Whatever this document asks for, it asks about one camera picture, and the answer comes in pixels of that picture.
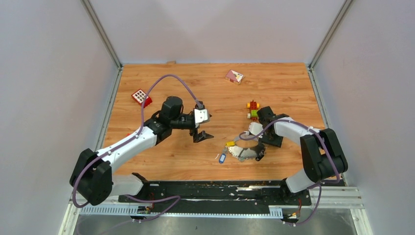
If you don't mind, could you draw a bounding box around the large perforated metal keyring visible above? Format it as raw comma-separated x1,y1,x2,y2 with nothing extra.
227,136,266,162

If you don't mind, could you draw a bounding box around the blue key tag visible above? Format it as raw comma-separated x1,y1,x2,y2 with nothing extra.
218,153,226,164

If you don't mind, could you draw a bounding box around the yellow key tag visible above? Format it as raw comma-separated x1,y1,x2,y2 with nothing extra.
225,141,236,147

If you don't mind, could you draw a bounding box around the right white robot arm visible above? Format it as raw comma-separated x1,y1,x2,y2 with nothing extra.
249,106,348,205

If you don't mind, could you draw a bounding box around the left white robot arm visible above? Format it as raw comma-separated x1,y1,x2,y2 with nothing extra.
69,96,213,206

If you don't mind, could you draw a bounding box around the black key fob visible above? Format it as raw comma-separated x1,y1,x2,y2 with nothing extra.
255,155,265,162

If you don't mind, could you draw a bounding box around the toy brick car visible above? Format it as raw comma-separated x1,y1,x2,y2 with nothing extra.
247,100,260,121

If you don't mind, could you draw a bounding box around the pink patterned wooden block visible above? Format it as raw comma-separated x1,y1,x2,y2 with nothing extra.
225,70,245,85

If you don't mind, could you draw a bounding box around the red window toy brick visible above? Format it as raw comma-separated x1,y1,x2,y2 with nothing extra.
131,89,153,108

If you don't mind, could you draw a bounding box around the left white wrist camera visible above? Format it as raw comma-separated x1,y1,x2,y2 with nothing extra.
193,109,210,124

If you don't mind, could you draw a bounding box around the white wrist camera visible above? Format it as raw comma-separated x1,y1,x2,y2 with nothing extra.
248,122,263,138
193,109,210,124

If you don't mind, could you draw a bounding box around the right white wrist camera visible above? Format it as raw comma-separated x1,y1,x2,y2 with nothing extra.
248,122,263,138

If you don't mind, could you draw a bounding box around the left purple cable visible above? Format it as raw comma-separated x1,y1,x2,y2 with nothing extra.
71,74,205,209

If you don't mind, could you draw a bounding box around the purple cable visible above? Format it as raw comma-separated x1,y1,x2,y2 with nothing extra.
71,74,205,209
238,119,342,226

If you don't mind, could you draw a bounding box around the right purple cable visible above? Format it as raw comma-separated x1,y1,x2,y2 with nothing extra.
238,119,342,226

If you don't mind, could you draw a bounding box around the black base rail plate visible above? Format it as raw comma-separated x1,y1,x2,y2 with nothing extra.
136,180,311,213

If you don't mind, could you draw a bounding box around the white slotted cable duct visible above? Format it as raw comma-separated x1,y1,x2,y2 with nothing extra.
79,204,283,219

